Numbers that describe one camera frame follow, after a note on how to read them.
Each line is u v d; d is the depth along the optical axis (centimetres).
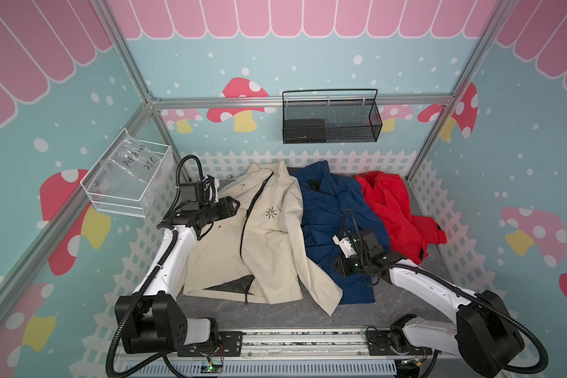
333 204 97
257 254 92
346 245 78
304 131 88
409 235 91
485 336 41
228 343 75
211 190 69
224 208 73
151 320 41
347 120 100
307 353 74
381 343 74
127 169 71
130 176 72
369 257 66
